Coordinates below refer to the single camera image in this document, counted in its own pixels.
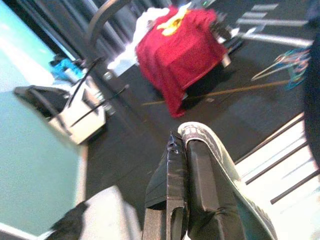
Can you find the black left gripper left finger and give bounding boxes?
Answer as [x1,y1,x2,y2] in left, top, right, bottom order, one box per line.
[142,131,189,240]

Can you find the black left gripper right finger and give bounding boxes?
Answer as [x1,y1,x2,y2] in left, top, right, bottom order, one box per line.
[184,139,247,240]

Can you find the black garment with lettered waistband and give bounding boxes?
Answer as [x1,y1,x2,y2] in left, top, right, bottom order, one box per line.
[176,121,279,240]

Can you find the thin wooden stick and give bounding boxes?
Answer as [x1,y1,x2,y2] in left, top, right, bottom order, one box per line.
[141,79,291,107]

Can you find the white box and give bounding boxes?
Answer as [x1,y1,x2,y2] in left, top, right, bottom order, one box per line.
[13,72,107,146]

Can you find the red cloth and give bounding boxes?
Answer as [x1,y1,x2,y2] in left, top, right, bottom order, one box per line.
[136,6,228,119]

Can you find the navy hanging garment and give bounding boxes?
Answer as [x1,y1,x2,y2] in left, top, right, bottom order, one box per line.
[303,32,320,171]

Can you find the white cloth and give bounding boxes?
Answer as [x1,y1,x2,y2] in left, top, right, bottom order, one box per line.
[107,6,171,76]

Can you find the colourful wire hangers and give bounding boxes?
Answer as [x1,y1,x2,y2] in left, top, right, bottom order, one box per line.
[251,48,312,91]

